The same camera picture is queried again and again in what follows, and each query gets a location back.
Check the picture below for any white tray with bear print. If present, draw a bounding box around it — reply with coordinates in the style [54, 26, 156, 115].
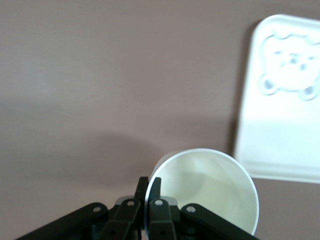
[233, 13, 320, 185]

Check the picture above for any white plastic cup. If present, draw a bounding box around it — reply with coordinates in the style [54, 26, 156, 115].
[143, 148, 260, 237]

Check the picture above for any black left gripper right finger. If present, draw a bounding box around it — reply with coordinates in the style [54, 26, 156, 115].
[147, 176, 261, 240]

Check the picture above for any brown table mat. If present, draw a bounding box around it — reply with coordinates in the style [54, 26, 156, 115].
[0, 0, 320, 240]

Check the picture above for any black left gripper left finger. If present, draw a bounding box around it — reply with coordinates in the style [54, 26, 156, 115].
[14, 176, 150, 240]

